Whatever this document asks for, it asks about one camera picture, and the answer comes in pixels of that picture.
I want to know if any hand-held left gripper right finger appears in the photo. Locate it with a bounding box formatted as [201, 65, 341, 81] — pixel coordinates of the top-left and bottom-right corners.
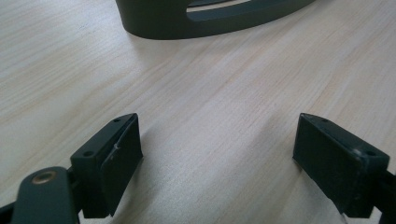
[292, 112, 390, 219]

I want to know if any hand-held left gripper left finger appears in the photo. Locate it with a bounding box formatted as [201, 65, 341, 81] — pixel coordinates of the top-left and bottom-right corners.
[70, 112, 144, 219]

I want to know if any dark grey curved stand base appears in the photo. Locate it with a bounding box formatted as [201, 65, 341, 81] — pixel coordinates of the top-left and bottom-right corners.
[115, 0, 316, 41]

